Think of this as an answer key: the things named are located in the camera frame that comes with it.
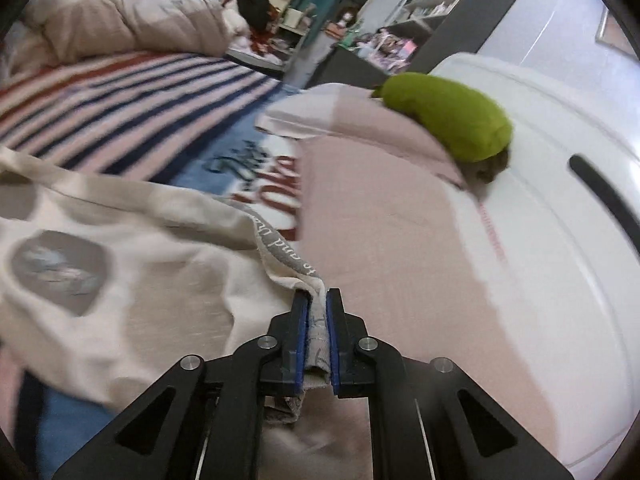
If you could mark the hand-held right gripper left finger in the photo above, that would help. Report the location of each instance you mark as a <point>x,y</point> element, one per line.
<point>300,332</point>

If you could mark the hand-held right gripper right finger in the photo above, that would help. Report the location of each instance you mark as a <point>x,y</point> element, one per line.
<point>332,332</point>

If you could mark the beige printed pants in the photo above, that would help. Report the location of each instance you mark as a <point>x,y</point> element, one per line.
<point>150,260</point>

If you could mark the pink pillow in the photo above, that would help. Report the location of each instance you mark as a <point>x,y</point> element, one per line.
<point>360,115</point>
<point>390,260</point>

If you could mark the white headboard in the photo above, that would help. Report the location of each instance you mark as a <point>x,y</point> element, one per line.
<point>550,220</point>

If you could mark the green plush toy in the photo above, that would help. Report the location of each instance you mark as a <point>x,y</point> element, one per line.
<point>450,110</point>

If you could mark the dark grey desk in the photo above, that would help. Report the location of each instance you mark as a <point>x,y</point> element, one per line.
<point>350,67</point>

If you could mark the pile of colourful boxes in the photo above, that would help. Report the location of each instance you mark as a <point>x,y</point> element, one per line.
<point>387,47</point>

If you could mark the brown-haired doll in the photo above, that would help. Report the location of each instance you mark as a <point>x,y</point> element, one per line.
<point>346,17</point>

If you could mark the black plush toy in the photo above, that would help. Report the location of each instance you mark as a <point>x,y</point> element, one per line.
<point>254,7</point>

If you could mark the dark grey bookshelf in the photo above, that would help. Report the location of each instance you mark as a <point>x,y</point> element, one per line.
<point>480,10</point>

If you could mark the beige duvet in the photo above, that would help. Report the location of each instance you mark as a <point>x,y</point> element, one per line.
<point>125,20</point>

